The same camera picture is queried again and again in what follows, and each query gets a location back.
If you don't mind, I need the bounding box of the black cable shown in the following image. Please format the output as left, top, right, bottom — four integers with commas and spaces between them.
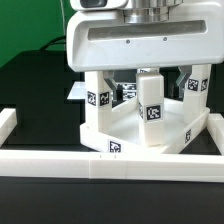
39, 34, 69, 52

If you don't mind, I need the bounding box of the white U-shaped obstacle fence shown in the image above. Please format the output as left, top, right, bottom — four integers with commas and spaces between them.
0, 108, 224, 182

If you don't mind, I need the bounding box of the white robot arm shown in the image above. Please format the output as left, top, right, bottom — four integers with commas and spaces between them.
66, 0, 224, 81

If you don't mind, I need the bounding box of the white thin cable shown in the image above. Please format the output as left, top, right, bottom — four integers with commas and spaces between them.
60, 0, 67, 38

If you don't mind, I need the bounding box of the white desk tabletop panel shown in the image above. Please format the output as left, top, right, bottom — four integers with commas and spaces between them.
79, 97, 211, 155

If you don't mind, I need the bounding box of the white marker sheet with tags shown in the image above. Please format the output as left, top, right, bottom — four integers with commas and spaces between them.
66, 81, 138, 101

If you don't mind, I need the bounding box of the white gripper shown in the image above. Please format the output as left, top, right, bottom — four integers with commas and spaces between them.
66, 1, 224, 100

